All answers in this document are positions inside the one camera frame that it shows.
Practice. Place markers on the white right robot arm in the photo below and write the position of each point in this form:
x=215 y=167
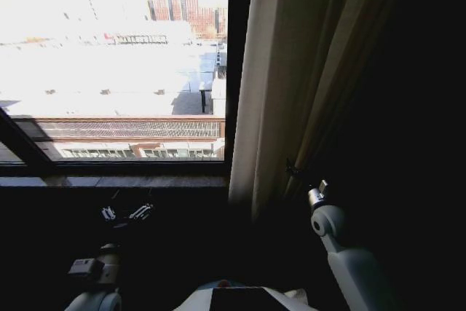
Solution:
x=342 y=249

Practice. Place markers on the black window frame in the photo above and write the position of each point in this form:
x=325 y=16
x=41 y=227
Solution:
x=236 y=52

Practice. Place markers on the beige fabric curtain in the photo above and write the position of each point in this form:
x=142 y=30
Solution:
x=291 y=70

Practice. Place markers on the red brick high-rise building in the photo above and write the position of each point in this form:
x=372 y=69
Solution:
x=182 y=7

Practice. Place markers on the white robot front shell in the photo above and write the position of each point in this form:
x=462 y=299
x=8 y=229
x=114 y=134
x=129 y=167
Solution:
x=236 y=294

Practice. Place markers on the low brick building with windows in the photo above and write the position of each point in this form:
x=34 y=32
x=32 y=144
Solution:
x=145 y=136

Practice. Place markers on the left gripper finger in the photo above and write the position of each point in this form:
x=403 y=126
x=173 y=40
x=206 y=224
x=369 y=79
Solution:
x=108 y=213
x=140 y=211

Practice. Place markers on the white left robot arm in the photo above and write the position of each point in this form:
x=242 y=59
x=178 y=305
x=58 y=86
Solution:
x=105 y=263

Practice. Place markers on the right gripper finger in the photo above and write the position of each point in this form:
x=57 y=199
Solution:
x=292 y=169

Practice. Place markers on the dark stone window sill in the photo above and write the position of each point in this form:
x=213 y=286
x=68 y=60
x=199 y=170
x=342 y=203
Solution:
x=145 y=181

